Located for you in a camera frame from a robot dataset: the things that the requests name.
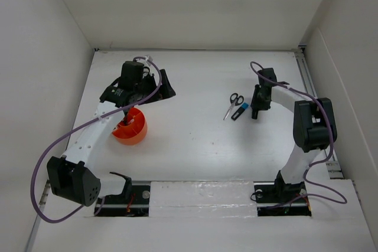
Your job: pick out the orange round pen holder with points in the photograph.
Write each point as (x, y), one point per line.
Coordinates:
(134, 133)

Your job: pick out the pink marker cap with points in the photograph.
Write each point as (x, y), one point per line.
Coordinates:
(255, 113)

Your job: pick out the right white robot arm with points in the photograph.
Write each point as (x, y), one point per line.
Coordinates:
(314, 127)

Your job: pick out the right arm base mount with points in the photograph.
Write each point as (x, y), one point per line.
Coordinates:
(267, 194)

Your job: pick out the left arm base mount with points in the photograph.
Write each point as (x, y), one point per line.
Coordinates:
(123, 198)

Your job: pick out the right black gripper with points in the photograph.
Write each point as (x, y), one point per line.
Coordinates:
(256, 103)

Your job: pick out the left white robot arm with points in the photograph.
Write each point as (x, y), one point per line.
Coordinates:
(71, 175)

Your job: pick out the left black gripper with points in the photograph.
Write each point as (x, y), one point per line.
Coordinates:
(165, 90)

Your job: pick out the black blue utility knife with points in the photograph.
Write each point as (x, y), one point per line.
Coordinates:
(239, 111)

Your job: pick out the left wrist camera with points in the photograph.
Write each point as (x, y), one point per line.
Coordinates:
(148, 59)

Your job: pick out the aluminium rail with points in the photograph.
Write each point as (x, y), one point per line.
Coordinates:
(327, 155)

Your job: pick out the black handled scissors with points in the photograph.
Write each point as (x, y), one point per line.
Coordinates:
(235, 100)

